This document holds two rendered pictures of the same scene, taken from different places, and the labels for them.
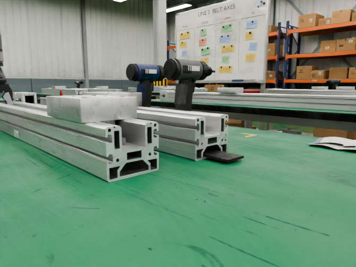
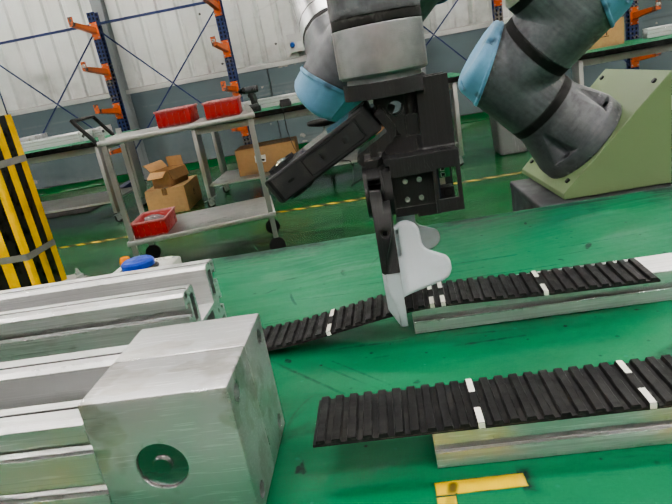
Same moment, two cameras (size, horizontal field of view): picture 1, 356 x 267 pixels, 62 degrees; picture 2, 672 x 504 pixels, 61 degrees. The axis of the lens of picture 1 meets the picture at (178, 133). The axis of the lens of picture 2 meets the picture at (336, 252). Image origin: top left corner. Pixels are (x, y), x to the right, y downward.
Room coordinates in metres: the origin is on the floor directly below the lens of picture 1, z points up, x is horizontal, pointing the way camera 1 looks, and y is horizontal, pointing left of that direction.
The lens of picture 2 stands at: (1.55, 0.36, 1.03)
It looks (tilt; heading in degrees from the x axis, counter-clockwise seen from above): 18 degrees down; 139
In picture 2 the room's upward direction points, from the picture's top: 11 degrees counter-clockwise
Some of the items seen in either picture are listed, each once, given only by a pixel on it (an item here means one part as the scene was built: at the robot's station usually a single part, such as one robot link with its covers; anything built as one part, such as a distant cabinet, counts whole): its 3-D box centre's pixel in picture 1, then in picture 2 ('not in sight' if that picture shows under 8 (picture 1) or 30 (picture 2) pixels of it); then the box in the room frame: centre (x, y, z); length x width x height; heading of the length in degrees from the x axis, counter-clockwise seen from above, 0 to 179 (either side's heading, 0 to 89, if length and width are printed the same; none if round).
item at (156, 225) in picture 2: not in sight; (188, 182); (-1.74, 2.13, 0.50); 1.03 x 0.55 x 1.01; 55
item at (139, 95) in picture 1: (111, 103); not in sight; (0.89, 0.20, 0.87); 0.16 x 0.11 x 0.07; 42
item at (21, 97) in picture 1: (25, 99); not in sight; (2.00, 1.03, 0.83); 0.11 x 0.10 x 0.10; 136
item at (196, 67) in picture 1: (193, 97); not in sight; (0.90, -0.05, 0.89); 0.20 x 0.08 x 0.22; 134
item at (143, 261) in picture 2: not in sight; (138, 266); (0.88, 0.62, 0.84); 0.04 x 0.04 x 0.02
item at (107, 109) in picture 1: (90, 113); not in sight; (0.58, 0.17, 0.87); 0.16 x 0.11 x 0.07; 42
